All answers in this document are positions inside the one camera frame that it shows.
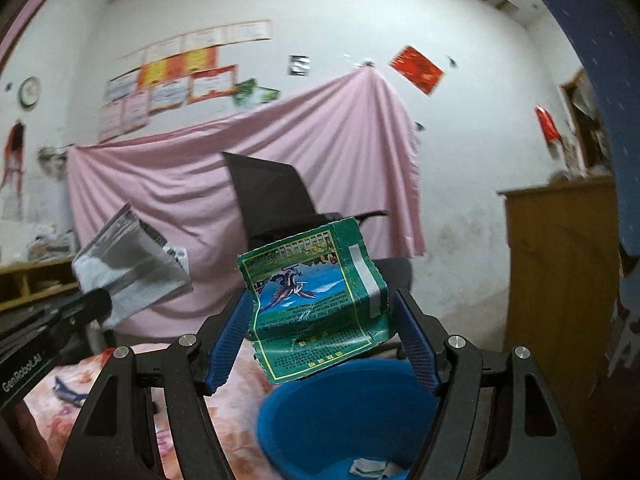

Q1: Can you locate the blue dotted cloth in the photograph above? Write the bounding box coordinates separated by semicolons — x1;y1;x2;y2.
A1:
510;0;640;261

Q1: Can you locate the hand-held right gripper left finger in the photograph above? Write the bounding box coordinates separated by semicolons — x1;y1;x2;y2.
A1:
56;290;253;480

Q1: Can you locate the black office chair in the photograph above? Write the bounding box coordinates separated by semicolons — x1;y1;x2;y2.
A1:
221;151;416;353

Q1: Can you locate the wooden door frame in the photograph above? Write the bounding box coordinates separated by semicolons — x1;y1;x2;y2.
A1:
560;67;608;178

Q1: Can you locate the silver foil wrapper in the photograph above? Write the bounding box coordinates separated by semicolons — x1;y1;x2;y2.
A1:
71;203;194;331

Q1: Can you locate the red and black wall hanging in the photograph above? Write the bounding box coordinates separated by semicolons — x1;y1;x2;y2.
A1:
2;120;26;191

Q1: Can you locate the pink hanging cloth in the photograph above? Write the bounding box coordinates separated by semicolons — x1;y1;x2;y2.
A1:
66;67;427;343

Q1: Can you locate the green printed wrapper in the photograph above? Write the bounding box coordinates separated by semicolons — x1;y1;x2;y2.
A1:
236;217;390;386

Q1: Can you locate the wooden cabinet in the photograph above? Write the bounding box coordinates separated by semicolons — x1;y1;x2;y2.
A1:
496;175;626;461

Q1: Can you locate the floral blanket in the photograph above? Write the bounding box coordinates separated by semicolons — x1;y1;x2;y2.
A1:
22;342;281;480

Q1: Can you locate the pile of papers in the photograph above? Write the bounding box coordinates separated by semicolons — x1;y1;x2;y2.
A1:
27;230;76;261

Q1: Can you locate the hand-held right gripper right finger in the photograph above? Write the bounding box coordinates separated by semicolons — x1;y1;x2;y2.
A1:
389;287;585;480

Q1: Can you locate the blue plastic basin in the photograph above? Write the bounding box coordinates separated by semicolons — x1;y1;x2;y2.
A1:
256;357;451;480

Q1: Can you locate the white wrapper with green stripe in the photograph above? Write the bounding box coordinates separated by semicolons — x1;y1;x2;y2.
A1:
350;457;408;478

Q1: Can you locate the group of wall certificates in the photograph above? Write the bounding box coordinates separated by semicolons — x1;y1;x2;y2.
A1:
97;20;273;143

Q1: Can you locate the red paper wall poster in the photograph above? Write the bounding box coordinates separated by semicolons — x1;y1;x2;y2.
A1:
389;45;445;95

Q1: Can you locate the wooden shelf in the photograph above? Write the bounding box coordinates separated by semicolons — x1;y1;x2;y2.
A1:
0;255;81;311

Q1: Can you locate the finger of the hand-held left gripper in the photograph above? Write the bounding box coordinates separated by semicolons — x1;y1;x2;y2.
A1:
52;289;114;332

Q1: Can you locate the red hanging ornament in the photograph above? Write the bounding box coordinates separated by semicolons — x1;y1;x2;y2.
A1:
535;105;561;143

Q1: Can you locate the round wall clock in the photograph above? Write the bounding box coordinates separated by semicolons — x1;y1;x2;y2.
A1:
19;76;41;109

